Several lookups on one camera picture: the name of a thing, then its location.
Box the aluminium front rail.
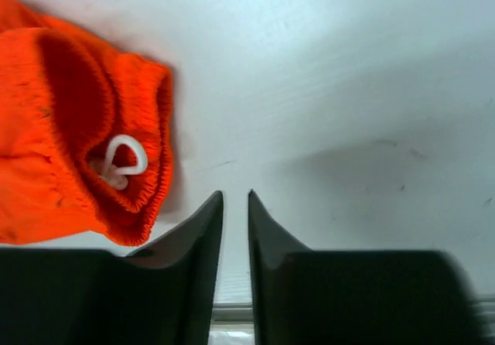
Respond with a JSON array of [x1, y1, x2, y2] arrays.
[[211, 302, 254, 323]]

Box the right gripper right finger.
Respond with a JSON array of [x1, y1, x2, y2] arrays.
[[247, 192, 483, 344]]

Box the orange shorts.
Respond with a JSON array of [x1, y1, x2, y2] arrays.
[[1, 0, 173, 247]]

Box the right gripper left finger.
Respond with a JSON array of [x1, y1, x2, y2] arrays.
[[1, 191, 224, 344]]

